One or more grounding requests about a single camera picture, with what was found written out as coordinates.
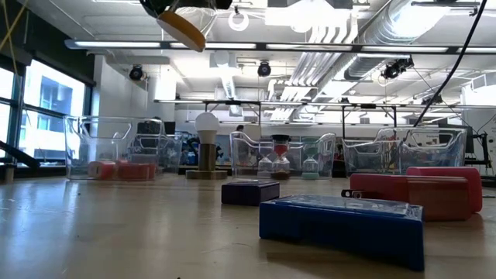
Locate orange hourglass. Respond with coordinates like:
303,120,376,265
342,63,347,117
156,5,219,53

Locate black hourglass red sand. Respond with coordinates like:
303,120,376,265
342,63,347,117
270,134,292,181

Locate lavender wall charger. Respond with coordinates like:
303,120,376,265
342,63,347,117
129,153,156,164

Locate purple hourglass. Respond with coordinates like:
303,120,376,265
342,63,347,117
257,143,275,179

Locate small red wall charger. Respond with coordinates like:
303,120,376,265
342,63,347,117
87,160,117,181

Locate teal hourglass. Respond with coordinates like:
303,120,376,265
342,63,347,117
301,137,321,180

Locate long ceiling light bar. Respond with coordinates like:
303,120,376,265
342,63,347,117
64,38,496,54

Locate white bulb brass lamp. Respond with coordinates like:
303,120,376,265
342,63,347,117
185,112,229,181

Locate large window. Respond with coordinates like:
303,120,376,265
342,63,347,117
0,57,94,168

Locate blue lit monitor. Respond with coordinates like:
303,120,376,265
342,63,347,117
182,133,199,167

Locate clear plastic bin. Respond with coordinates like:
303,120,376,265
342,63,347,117
229,130,337,180
64,115,184,181
343,127,469,176

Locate purple small calculator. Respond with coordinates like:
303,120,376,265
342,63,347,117
221,180,281,207

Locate blue small calculator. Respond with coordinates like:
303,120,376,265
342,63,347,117
258,194,425,273

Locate black metal stand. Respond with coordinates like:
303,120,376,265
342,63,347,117
469,131,494,171

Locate white ring lamp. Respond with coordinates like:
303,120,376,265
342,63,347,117
227,6,250,33

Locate black background rig frame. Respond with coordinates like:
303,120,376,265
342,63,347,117
203,99,398,135

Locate yellow cable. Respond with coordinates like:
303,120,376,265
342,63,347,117
0,0,29,78

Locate silver ventilation duct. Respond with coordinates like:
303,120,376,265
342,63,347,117
343,0,439,81

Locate small white post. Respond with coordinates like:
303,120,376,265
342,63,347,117
2,163,16,184

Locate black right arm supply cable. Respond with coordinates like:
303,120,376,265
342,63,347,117
412,0,488,128

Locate dark red wall charger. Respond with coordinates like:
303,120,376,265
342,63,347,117
340,173,472,222

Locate pink-red wall charger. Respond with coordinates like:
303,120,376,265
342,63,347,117
405,167,484,215

